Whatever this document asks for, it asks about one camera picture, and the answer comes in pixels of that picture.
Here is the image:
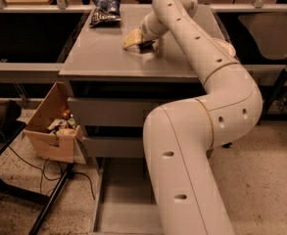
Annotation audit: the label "grey bottom drawer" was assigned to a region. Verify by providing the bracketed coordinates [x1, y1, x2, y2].
[91, 158, 164, 235]

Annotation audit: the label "grey top drawer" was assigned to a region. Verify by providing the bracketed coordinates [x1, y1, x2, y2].
[68, 97, 165, 127]

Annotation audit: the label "black table leg frame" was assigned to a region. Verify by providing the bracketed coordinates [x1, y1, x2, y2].
[0, 120, 75, 235]

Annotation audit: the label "grey drawer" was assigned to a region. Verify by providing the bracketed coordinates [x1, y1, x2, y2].
[83, 137, 144, 158]
[68, 97, 165, 127]
[91, 158, 164, 235]

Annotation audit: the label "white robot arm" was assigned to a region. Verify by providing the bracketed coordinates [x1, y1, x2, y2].
[123, 0, 263, 235]

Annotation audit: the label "black stand leg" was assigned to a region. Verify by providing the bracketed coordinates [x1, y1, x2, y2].
[222, 142, 232, 148]

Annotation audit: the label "grey middle drawer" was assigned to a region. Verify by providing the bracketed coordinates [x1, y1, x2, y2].
[83, 137, 144, 158]

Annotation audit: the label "grey drawer cabinet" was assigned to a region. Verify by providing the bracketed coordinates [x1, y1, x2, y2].
[58, 4, 245, 178]

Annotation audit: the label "dark chocolate rxbar wrapper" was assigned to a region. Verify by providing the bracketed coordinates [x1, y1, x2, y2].
[138, 40, 155, 50]

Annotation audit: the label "snack items in box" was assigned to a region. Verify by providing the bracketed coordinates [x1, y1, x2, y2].
[47, 109, 76, 136]

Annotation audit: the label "blue chip bag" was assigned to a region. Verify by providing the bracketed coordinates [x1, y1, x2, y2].
[90, 0, 121, 27]

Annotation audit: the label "white paper bowl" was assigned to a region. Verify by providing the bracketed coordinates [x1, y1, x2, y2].
[215, 38, 236, 57]

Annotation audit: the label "cardboard box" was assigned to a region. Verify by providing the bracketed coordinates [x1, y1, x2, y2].
[24, 82, 87, 165]

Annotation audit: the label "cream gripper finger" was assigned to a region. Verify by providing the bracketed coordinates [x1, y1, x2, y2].
[122, 31, 138, 49]

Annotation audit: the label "black floor cable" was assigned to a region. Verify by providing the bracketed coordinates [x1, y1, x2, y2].
[7, 145, 96, 213]

